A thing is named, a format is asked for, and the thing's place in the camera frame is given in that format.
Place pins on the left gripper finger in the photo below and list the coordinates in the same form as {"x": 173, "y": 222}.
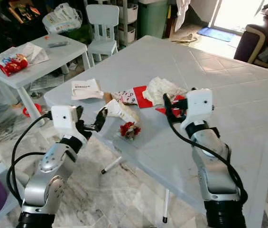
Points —
{"x": 100, "y": 120}

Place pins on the red mesh ribbon bundle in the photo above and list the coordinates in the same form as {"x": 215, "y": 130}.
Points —
{"x": 130, "y": 130}

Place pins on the red white cartoon carton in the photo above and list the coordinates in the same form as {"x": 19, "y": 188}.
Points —
{"x": 131, "y": 96}

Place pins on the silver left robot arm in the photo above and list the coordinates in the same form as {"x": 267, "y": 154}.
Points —
{"x": 46, "y": 185}

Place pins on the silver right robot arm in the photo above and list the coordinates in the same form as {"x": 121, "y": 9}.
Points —
{"x": 212, "y": 166}

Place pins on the green storage bin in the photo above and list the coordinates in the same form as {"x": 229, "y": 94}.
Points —
{"x": 152, "y": 21}

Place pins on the red silver foil wrapper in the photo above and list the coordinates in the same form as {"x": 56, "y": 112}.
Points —
{"x": 161, "y": 112}

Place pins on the white printed paper receipt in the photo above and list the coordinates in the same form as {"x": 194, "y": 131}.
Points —
{"x": 86, "y": 89}

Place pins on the large pale grey plastic table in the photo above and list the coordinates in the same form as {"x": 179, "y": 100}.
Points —
{"x": 224, "y": 61}

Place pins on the small white plastic table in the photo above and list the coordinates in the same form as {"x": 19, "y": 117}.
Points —
{"x": 69, "y": 53}

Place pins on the blue door mat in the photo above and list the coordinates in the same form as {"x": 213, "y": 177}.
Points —
{"x": 214, "y": 34}

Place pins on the grey remote control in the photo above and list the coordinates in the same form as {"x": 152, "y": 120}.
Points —
{"x": 58, "y": 44}

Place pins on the green plastic tub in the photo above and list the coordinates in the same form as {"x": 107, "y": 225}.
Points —
{"x": 80, "y": 33}

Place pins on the white crumpled paper sheet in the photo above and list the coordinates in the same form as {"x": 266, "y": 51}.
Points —
{"x": 35, "y": 53}

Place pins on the red snack packet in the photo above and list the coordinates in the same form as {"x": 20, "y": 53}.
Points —
{"x": 14, "y": 65}

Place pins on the dark brown armchair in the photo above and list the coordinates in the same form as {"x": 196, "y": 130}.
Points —
{"x": 250, "y": 42}

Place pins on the white hanging cloth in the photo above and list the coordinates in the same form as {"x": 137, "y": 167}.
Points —
{"x": 182, "y": 12}

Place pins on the white shelf rack with baskets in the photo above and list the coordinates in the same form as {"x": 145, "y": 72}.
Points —
{"x": 128, "y": 14}

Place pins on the white plastic diaper pack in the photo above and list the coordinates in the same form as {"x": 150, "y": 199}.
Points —
{"x": 62, "y": 19}

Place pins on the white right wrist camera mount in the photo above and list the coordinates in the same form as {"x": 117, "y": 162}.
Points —
{"x": 199, "y": 104}

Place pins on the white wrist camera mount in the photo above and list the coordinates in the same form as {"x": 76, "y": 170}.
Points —
{"x": 63, "y": 121}
{"x": 199, "y": 104}

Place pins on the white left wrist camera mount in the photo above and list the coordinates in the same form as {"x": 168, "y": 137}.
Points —
{"x": 63, "y": 121}

